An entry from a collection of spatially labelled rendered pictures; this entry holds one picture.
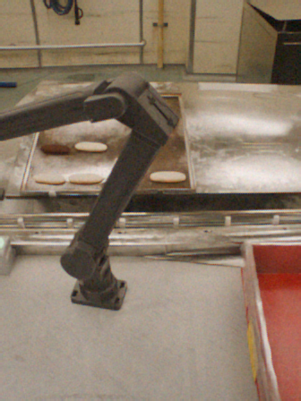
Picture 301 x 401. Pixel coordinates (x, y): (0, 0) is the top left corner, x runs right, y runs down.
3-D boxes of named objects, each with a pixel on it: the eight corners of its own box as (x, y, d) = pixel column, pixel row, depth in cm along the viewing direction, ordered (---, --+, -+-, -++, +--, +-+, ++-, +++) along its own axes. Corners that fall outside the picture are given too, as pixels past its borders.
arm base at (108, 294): (70, 302, 100) (120, 311, 98) (64, 278, 96) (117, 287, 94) (80, 277, 107) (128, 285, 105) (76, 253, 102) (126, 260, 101)
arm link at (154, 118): (182, 127, 67) (195, 102, 74) (104, 83, 66) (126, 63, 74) (86, 285, 94) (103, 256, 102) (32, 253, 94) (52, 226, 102)
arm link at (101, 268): (101, 286, 96) (110, 270, 100) (98, 252, 90) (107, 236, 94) (64, 277, 98) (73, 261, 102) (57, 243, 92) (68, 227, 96)
